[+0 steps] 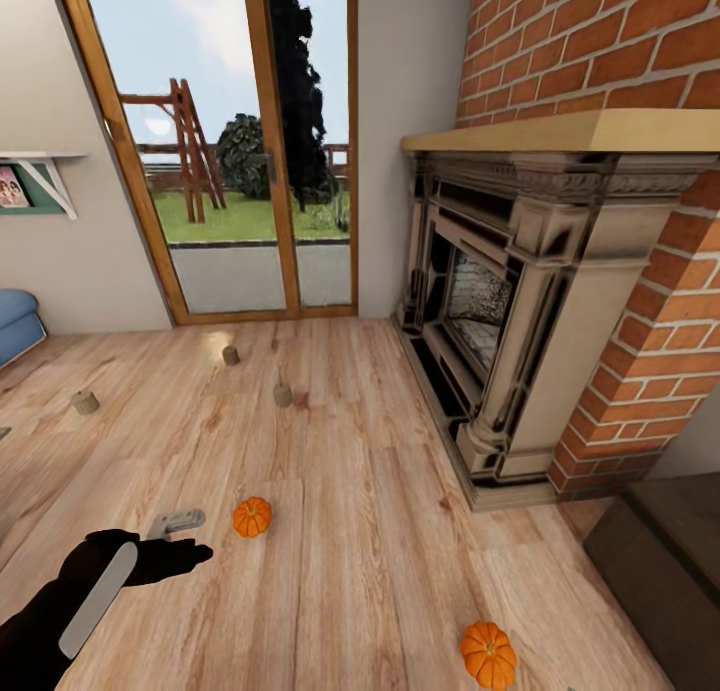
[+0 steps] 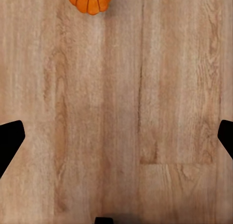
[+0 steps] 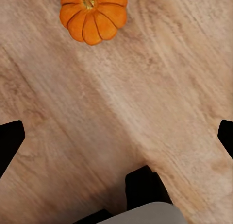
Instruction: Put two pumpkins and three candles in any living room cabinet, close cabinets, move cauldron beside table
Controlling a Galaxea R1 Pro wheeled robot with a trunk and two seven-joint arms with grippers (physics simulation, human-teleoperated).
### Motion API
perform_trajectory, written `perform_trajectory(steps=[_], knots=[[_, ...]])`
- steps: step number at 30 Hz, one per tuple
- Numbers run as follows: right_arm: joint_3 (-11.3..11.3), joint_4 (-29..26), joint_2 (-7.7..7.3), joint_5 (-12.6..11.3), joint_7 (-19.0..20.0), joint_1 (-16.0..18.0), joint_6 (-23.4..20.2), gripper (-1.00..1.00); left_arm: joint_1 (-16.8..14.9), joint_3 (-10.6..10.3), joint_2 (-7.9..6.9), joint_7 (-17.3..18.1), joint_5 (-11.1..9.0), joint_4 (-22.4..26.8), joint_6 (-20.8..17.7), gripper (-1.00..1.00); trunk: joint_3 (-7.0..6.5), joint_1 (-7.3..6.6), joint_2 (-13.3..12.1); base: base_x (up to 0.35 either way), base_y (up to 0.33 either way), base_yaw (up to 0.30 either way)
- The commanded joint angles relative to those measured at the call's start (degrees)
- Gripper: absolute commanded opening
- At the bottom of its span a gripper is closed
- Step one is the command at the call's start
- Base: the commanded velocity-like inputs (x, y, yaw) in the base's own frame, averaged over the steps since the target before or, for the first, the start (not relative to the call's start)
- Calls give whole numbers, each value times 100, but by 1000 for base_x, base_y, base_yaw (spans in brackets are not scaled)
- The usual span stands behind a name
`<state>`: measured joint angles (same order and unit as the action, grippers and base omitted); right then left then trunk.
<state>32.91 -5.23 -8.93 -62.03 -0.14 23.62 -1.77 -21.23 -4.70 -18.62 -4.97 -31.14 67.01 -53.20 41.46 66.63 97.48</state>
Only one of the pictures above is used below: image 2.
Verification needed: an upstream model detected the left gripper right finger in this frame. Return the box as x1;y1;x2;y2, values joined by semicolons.
217;120;233;159

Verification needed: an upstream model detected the pumpkin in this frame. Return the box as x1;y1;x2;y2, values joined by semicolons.
70;0;111;16

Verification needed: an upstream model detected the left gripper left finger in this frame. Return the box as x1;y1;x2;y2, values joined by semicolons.
0;120;25;178

